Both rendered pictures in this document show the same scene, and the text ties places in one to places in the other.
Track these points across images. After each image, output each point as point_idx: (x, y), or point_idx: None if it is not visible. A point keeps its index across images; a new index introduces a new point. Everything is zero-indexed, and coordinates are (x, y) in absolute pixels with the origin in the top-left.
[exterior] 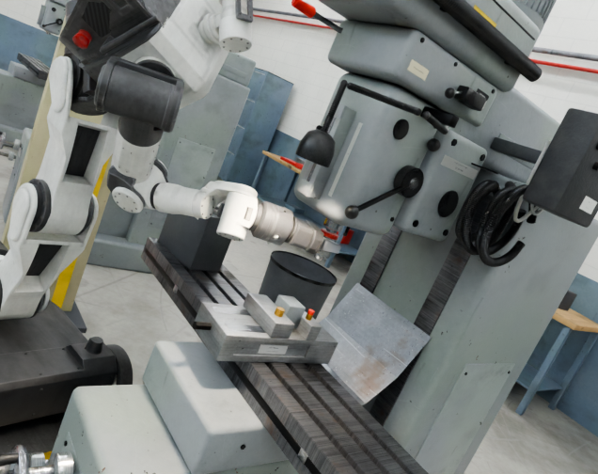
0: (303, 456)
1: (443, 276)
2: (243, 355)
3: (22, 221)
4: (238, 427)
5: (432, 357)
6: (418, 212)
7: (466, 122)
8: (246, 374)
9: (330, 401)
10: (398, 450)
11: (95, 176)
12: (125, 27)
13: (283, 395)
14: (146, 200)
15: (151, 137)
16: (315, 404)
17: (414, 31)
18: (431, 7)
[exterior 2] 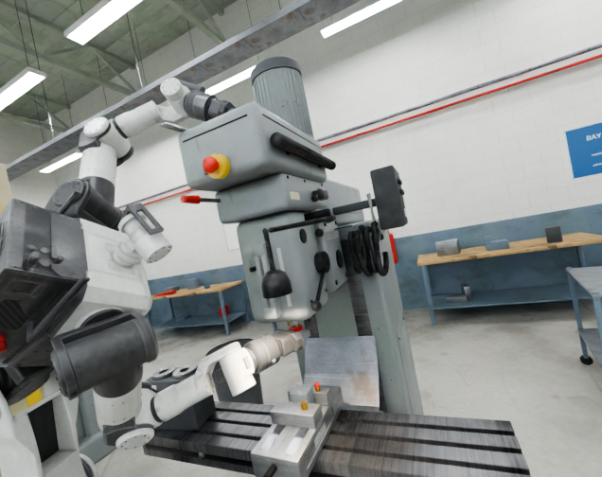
0: None
1: (355, 298)
2: (311, 460)
3: None
4: None
5: (383, 345)
6: (334, 274)
7: (321, 209)
8: (321, 470)
9: (379, 430)
10: (439, 421)
11: (74, 440)
12: (44, 305)
13: (361, 461)
14: (152, 423)
15: (138, 375)
16: (379, 444)
17: (280, 174)
18: (282, 154)
